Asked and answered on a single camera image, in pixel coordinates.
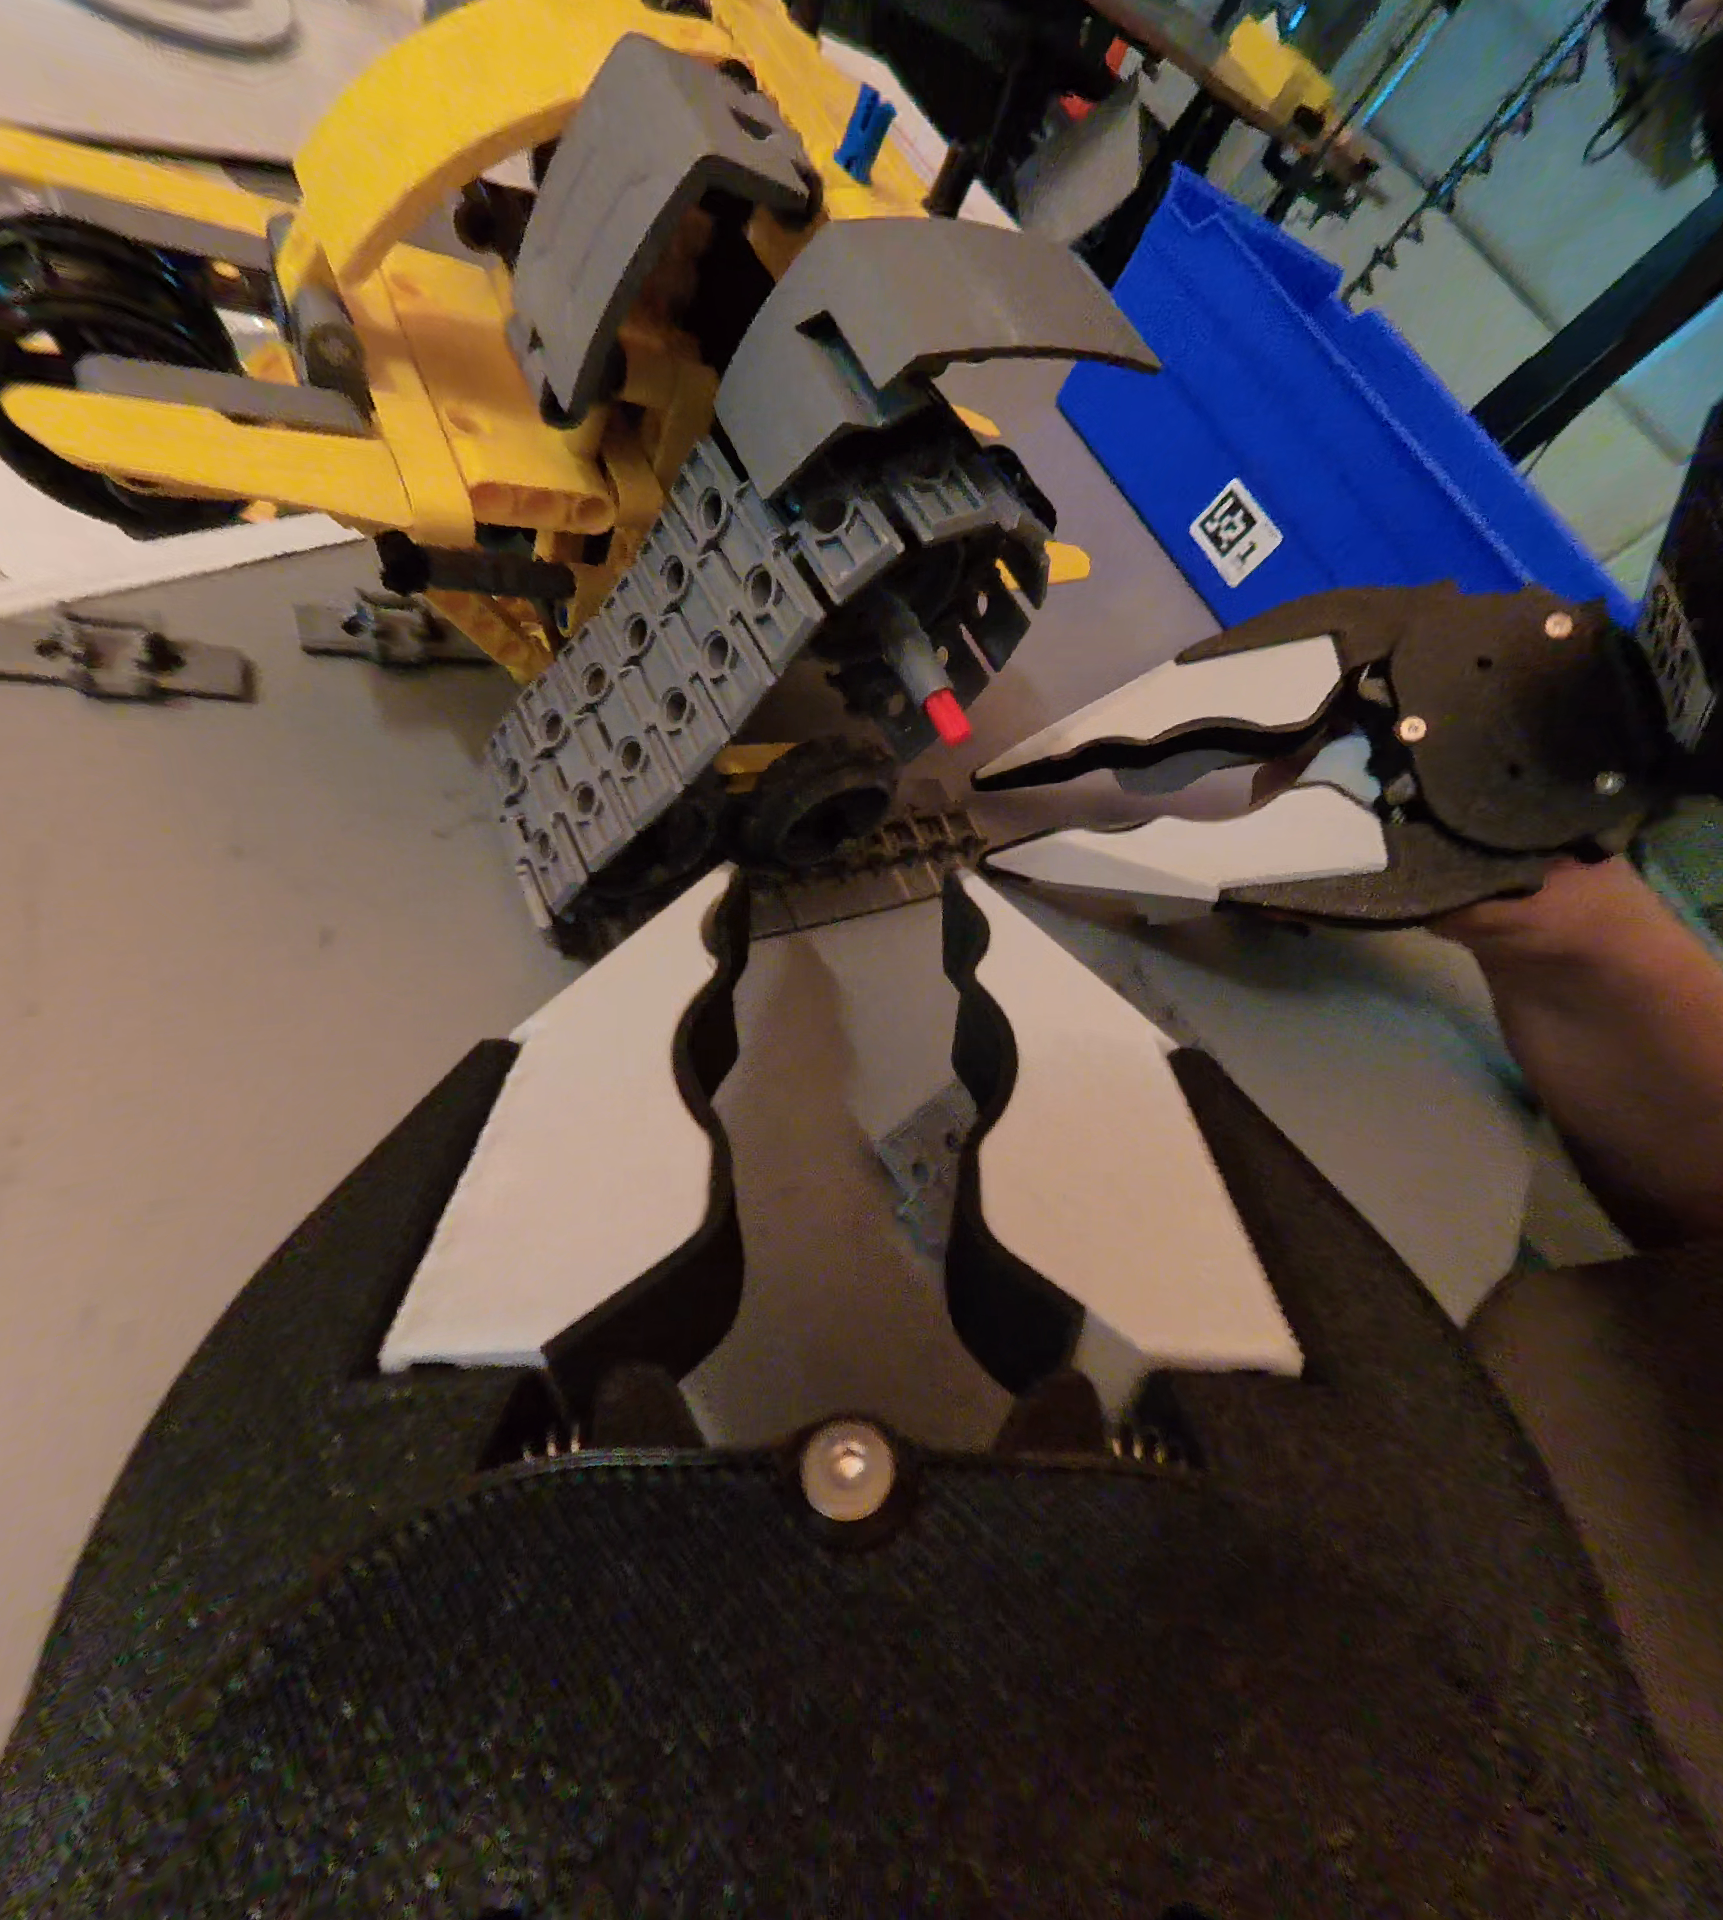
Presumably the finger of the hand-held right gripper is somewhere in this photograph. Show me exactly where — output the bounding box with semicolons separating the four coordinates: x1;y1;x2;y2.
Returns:
978;783;1390;924
969;630;1355;797

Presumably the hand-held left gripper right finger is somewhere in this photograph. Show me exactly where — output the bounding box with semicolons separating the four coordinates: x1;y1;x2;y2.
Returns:
942;869;1307;1437

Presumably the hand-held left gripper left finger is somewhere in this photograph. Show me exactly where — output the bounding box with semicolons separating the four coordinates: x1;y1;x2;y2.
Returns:
377;868;747;1435

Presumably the grey toy track belt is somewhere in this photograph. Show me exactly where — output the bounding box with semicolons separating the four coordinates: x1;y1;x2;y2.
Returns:
484;437;1056;963

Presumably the yellow toy brick robot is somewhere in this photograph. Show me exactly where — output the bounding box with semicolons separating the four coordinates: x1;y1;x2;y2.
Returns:
0;0;1163;963

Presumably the person's right forearm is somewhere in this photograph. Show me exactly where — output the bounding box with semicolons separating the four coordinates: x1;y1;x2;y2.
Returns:
1445;863;1723;1249

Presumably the single grey track link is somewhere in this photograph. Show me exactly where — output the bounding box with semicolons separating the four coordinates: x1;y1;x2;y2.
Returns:
0;606;255;707
295;590;489;670

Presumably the blue storage bin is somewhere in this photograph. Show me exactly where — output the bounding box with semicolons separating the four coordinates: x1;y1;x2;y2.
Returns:
1056;162;1642;634

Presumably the grey angled panel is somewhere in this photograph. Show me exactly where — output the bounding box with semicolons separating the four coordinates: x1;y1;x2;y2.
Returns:
1019;82;1152;244

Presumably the yellow box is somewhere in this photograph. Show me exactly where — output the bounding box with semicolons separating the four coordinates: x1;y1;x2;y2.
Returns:
1221;21;1344;140

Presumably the person's clothed body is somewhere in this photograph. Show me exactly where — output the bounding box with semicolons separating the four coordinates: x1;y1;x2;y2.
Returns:
1460;1224;1723;1920

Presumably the printed instruction sheet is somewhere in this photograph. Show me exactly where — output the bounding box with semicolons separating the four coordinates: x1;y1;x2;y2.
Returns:
0;143;352;635

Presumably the wooden desk black frame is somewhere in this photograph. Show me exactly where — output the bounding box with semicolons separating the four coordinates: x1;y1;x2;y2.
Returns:
1467;143;1723;460

